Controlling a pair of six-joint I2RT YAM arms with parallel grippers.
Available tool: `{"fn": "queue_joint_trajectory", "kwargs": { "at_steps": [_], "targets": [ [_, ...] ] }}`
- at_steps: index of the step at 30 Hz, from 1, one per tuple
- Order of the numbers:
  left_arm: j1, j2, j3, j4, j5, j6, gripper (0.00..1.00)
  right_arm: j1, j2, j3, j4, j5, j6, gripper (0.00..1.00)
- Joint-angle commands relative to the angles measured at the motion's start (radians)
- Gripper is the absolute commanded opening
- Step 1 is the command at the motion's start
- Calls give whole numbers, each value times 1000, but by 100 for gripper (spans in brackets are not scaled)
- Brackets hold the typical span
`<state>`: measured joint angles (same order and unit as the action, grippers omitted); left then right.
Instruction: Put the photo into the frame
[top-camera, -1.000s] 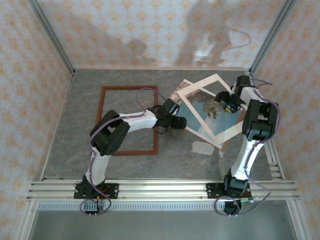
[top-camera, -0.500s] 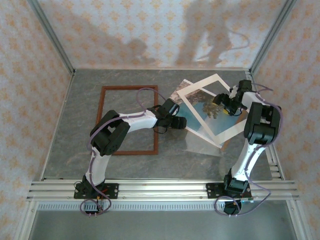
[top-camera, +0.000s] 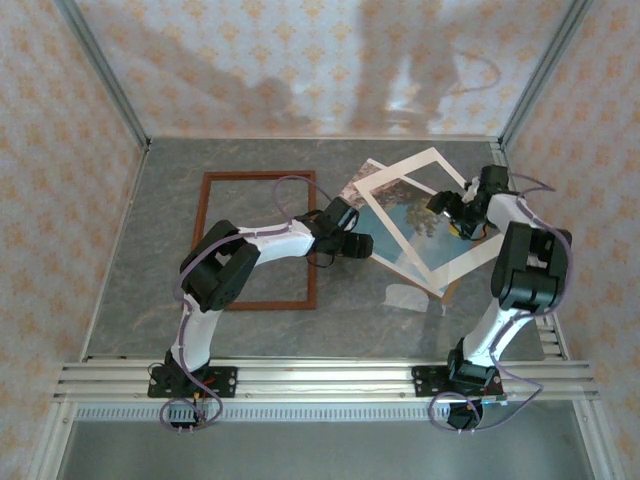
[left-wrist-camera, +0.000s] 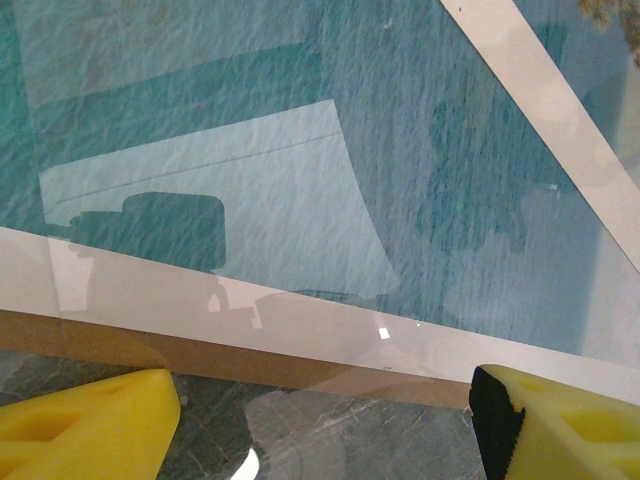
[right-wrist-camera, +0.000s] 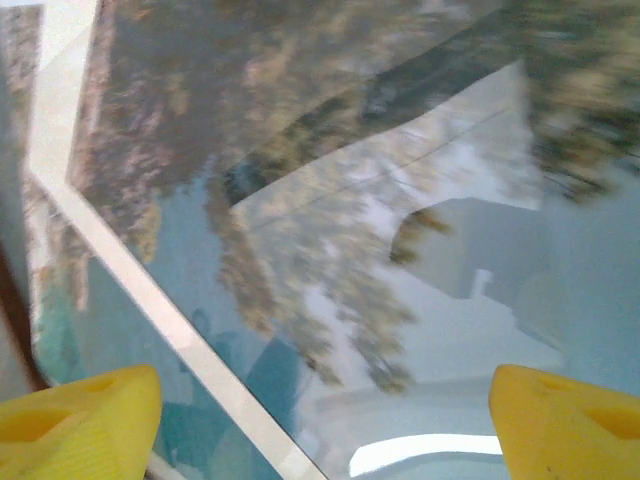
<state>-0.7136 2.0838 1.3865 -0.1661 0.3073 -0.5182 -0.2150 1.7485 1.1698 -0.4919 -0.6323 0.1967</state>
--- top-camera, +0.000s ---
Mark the grey slotted cable duct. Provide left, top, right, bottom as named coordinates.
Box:
left=74, top=403, right=584, bottom=423

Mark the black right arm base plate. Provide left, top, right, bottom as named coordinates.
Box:
left=412, top=364, right=507, bottom=401

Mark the aluminium mounting rail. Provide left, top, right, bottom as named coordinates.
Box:
left=52, top=355, right=600, bottom=402

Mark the brown wooden picture frame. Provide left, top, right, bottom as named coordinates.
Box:
left=192, top=170, right=317, bottom=312

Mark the grey metal sheet panel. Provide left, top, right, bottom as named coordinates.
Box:
left=57, top=420, right=599, bottom=480

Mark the sea and tree photo print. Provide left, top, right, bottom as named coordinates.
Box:
left=341, top=158, right=495, bottom=299

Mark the black connector box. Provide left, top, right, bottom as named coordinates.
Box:
left=167, top=403, right=204, bottom=430
left=447, top=402, right=484, bottom=431

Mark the brown fibreboard backing board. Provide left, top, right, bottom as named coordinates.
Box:
left=439, top=277, right=464, bottom=304

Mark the white cardboard picture mat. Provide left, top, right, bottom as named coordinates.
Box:
left=353, top=146, right=506, bottom=287

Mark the aluminium frame post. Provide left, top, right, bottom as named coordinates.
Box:
left=572, top=399, right=621, bottom=480
left=27, top=399, right=76, bottom=480
left=498, top=0, right=597, bottom=149
left=53, top=0, right=153, bottom=149

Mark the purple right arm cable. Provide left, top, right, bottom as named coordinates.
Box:
left=428, top=173, right=576, bottom=434

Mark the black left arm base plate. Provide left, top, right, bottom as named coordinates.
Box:
left=148, top=366, right=237, bottom=399

